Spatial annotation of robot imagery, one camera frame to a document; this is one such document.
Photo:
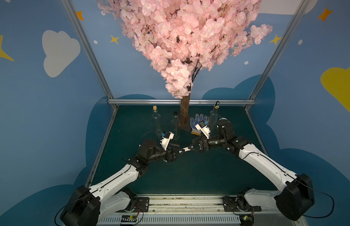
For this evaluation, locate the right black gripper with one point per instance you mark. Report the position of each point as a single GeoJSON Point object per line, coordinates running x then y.
{"type": "Point", "coordinates": [203, 144]}

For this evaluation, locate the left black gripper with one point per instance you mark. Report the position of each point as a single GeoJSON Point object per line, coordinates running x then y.
{"type": "Point", "coordinates": [173, 154]}

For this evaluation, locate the orange yellow bottle label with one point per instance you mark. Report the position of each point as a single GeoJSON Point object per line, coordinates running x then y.
{"type": "Point", "coordinates": [186, 149]}

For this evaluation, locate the clear bottle with black cap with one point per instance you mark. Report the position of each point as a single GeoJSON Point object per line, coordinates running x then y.
{"type": "Point", "coordinates": [175, 123]}

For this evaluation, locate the clear bottle with cork stopper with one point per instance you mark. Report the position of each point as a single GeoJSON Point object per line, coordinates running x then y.
{"type": "Point", "coordinates": [157, 121]}

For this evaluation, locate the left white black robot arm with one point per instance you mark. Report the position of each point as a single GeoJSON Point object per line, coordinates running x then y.
{"type": "Point", "coordinates": [89, 205]}

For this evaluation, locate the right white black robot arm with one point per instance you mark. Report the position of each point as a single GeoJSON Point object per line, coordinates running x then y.
{"type": "Point", "coordinates": [294, 193]}

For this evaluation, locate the tall clear bottle gold stopper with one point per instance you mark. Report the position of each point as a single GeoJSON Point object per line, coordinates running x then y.
{"type": "Point", "coordinates": [213, 117]}

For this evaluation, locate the blue dotted white work glove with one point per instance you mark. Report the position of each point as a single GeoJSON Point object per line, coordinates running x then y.
{"type": "Point", "coordinates": [196, 120]}

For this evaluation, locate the small metal tin can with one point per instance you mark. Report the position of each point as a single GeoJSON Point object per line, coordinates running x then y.
{"type": "Point", "coordinates": [223, 119]}

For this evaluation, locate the left small circuit board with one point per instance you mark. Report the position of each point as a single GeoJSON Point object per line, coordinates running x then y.
{"type": "Point", "coordinates": [128, 220]}

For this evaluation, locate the small circuit board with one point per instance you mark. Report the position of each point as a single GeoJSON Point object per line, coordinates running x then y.
{"type": "Point", "coordinates": [128, 220]}
{"type": "Point", "coordinates": [246, 220]}

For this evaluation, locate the right small circuit board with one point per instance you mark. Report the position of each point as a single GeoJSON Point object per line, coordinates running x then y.
{"type": "Point", "coordinates": [246, 220]}

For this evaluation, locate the pink cherry blossom tree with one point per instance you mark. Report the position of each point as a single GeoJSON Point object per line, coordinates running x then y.
{"type": "Point", "coordinates": [181, 38]}

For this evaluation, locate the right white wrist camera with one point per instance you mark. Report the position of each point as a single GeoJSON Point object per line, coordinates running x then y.
{"type": "Point", "coordinates": [203, 127]}

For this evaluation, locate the tree metal base plate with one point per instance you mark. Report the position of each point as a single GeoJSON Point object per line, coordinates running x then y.
{"type": "Point", "coordinates": [185, 126]}

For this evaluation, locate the aluminium front rail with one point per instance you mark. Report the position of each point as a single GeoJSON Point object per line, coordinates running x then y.
{"type": "Point", "coordinates": [196, 210]}

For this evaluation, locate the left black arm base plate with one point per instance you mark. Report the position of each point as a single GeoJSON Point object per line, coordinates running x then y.
{"type": "Point", "coordinates": [140, 204]}

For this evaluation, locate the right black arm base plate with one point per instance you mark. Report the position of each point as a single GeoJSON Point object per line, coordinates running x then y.
{"type": "Point", "coordinates": [238, 204]}

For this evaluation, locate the aluminium back frame bar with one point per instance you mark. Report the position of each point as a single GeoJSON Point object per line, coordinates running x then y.
{"type": "Point", "coordinates": [178, 102]}

